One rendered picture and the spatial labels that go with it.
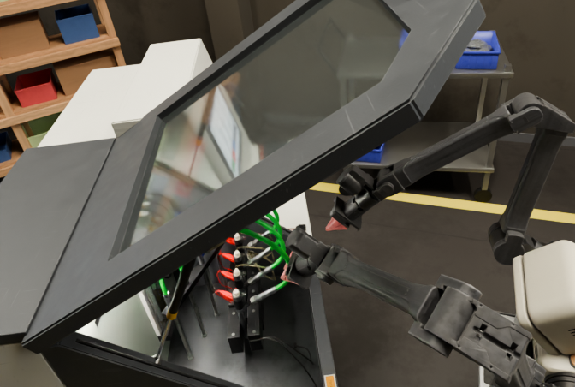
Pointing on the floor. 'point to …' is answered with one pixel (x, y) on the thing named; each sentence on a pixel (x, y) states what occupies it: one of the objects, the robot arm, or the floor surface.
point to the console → (160, 79)
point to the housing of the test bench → (50, 214)
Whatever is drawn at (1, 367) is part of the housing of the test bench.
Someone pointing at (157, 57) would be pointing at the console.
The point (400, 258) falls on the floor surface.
